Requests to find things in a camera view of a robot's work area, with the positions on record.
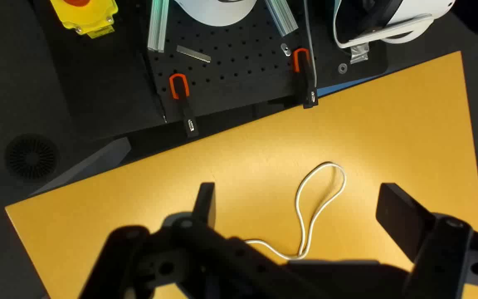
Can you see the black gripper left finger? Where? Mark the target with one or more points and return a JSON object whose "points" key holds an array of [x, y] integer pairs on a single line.
{"points": [[139, 259]]}

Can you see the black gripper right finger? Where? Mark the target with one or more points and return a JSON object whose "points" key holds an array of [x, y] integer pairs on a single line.
{"points": [[443, 249]]}

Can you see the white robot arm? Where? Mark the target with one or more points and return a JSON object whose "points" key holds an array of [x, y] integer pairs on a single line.
{"points": [[216, 12]]}

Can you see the black round vent grille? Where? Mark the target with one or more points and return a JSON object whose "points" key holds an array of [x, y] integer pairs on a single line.
{"points": [[31, 156]]}

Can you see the orange and black clamp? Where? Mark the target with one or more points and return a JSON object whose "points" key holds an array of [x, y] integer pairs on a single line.
{"points": [[307, 88], [186, 113]]}

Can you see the small flat metal strip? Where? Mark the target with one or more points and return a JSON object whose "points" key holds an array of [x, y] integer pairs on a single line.
{"points": [[192, 53]]}

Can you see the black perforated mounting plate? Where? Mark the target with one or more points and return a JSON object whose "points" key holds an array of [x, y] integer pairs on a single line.
{"points": [[239, 60]]}

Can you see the aluminium extrusion bar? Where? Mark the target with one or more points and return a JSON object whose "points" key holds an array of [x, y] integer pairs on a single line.
{"points": [[158, 25], [282, 17]]}

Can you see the yellow emergency stop box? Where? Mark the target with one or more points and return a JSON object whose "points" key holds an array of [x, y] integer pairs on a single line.
{"points": [[83, 17]]}

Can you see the small metal clip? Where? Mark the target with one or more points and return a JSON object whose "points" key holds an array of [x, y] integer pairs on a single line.
{"points": [[284, 50]]}

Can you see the small metal bracket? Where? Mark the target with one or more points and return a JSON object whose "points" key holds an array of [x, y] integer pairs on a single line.
{"points": [[358, 53]]}

